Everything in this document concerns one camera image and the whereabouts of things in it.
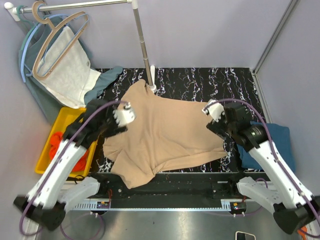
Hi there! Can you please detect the beige t shirt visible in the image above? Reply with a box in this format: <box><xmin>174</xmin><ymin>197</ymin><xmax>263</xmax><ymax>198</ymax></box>
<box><xmin>103</xmin><ymin>79</ymin><xmax>227</xmax><ymax>189</ymax></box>

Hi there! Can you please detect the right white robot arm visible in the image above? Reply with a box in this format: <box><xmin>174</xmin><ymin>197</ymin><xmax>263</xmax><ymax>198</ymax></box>
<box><xmin>202</xmin><ymin>98</ymin><xmax>320</xmax><ymax>234</ymax></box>

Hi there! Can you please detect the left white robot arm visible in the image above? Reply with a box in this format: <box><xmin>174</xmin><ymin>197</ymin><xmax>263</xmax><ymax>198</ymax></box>
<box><xmin>13</xmin><ymin>99</ymin><xmax>136</xmax><ymax>237</ymax></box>

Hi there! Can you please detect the yellow plastic bin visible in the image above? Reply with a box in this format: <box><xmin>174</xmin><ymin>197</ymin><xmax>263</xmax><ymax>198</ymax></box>
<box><xmin>35</xmin><ymin>107</ymin><xmax>98</xmax><ymax>178</ymax></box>

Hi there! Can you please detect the orange t shirt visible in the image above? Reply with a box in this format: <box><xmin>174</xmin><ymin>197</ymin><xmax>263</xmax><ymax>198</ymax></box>
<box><xmin>49</xmin><ymin>131</ymin><xmax>89</xmax><ymax>172</ymax></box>

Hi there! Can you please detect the white towel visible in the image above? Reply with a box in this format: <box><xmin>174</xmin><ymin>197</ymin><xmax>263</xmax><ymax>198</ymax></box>
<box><xmin>35</xmin><ymin>26</ymin><xmax>101</xmax><ymax>109</ymax></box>

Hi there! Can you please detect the folded blue t shirt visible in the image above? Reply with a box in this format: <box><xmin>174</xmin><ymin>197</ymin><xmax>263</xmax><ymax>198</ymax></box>
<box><xmin>237</xmin><ymin>123</ymin><xmax>296</xmax><ymax>173</ymax></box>

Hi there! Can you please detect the blue clothes hanger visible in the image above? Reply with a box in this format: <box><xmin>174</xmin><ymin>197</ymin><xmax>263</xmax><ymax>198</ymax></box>
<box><xmin>20</xmin><ymin>13</ymin><xmax>90</xmax><ymax>83</ymax></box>

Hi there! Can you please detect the teal hanging garment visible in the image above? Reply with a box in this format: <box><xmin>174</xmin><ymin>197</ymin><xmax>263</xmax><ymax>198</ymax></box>
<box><xmin>18</xmin><ymin>24</ymin><xmax>123</xmax><ymax>125</ymax></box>

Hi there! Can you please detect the smartphone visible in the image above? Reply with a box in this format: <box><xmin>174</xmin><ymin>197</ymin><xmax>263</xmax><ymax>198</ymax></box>
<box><xmin>235</xmin><ymin>231</ymin><xmax>256</xmax><ymax>240</ymax></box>

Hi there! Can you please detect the green clothes hanger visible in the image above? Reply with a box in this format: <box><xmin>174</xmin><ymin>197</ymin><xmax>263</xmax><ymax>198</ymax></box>
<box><xmin>17</xmin><ymin>5</ymin><xmax>38</xmax><ymax>51</ymax></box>

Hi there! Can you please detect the orange ball tool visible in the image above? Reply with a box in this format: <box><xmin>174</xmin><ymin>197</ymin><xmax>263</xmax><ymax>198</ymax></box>
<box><xmin>297</xmin><ymin>226</ymin><xmax>308</xmax><ymax>240</ymax></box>

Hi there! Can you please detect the beige clothes hanger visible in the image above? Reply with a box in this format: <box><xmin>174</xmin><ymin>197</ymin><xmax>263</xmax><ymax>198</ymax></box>
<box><xmin>31</xmin><ymin>0</ymin><xmax>89</xmax><ymax>81</ymax></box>

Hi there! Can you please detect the metal clothes rack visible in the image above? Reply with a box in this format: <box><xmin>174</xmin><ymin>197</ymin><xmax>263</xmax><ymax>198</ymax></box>
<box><xmin>3</xmin><ymin>0</ymin><xmax>157</xmax><ymax>93</ymax></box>

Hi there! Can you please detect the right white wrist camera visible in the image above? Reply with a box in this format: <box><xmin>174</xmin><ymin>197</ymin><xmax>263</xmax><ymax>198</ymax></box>
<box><xmin>202</xmin><ymin>99</ymin><xmax>224</xmax><ymax>122</ymax></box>

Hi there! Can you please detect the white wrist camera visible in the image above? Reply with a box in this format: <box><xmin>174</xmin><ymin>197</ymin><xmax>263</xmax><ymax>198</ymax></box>
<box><xmin>112</xmin><ymin>104</ymin><xmax>137</xmax><ymax>127</ymax></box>
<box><xmin>202</xmin><ymin>99</ymin><xmax>224</xmax><ymax>122</ymax></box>

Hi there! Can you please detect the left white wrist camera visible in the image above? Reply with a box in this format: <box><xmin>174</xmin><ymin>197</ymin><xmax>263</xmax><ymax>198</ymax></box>
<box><xmin>112</xmin><ymin>104</ymin><xmax>137</xmax><ymax>127</ymax></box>

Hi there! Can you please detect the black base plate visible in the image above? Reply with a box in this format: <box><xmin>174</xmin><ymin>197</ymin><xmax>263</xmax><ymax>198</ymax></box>
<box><xmin>100</xmin><ymin>172</ymin><xmax>243</xmax><ymax>210</ymax></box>

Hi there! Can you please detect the aluminium front rail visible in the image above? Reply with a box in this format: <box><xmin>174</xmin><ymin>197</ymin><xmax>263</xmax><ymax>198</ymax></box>
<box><xmin>32</xmin><ymin>180</ymin><xmax>306</xmax><ymax>212</ymax></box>

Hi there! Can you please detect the aluminium frame post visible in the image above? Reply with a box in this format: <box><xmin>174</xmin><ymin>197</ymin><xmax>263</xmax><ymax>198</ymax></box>
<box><xmin>252</xmin><ymin>0</ymin><xmax>301</xmax><ymax>76</ymax></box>

